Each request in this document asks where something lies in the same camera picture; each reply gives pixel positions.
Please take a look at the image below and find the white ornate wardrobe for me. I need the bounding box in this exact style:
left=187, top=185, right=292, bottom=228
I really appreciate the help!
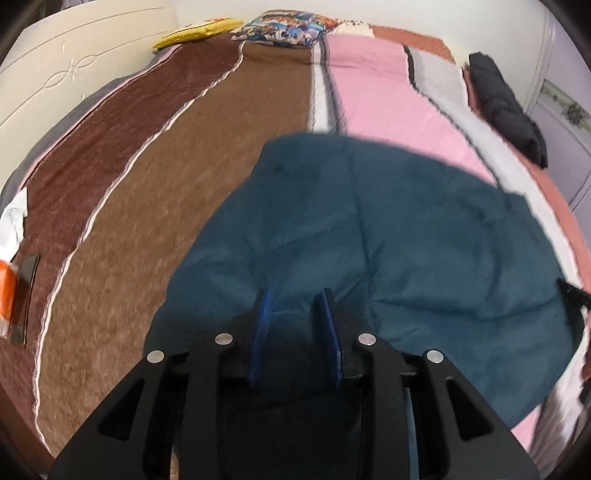
left=526, top=8, right=591, bottom=222

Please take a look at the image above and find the yellow pillow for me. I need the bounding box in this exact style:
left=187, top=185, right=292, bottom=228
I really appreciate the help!
left=152, top=18, right=243, bottom=50

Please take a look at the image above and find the black smartphone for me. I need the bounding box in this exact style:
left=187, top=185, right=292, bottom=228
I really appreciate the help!
left=9, top=254, right=40, bottom=346

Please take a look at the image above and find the white bed headboard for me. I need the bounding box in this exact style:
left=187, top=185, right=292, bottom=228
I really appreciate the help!
left=0, top=0, right=177, bottom=180

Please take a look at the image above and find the striped brown pink bed blanket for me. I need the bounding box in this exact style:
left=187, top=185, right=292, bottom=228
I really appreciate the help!
left=1, top=28, right=590, bottom=479

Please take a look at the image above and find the teal quilted puffer jacket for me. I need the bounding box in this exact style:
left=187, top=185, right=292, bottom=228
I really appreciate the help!
left=142, top=132, right=585, bottom=480

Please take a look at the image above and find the colourful cartoon pillow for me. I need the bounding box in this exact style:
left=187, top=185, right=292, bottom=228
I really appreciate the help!
left=231, top=9, right=339, bottom=48

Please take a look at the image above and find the white crumpled tissue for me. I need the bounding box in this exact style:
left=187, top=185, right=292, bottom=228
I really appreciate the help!
left=0, top=188, right=28, bottom=262

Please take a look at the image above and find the folded black puffer jacket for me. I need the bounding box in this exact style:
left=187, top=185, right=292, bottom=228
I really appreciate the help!
left=468, top=52, right=549, bottom=169

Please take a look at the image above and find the orange white plastic bag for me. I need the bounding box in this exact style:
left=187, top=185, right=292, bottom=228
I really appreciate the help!
left=0, top=260, right=19, bottom=339

